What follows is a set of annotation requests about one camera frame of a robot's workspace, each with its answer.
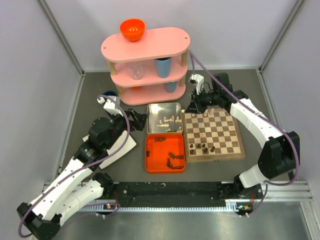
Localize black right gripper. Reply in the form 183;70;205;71
185;87;220;115

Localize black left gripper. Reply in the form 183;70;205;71
105;108;149;150

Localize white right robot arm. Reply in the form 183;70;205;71
186;72;300;198

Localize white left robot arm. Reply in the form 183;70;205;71
17;109;148;240

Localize wooden chess board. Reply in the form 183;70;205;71
182;107;246;163

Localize white paper sheet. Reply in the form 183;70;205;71
74;130;137;169

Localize blue cup bottom shelf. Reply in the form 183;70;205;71
164;81;178;93

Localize blue cup shelf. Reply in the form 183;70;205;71
164;81;178;93
154;57;172;78

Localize dark blue mug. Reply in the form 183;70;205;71
103;90;118;97

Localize orange tin box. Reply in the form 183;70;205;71
145;133;186;174

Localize clear glass cup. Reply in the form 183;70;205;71
126;61;145;80

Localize pink three-tier shelf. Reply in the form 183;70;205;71
100;27;191;106

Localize blue cup middle shelf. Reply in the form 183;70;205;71
154;57;172;78

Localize orange bowl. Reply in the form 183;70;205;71
119;18;146;42

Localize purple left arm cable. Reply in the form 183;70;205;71
18;94;131;238

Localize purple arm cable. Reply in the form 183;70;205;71
189;50;301;218
18;94;131;238

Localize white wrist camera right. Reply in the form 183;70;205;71
188;74;205;95

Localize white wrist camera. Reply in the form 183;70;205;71
97;97;123;116
188;74;205;95

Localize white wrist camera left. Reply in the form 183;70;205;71
97;97;123;116

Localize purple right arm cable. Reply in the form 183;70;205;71
189;50;301;218

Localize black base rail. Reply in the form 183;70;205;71
98;181;263;209

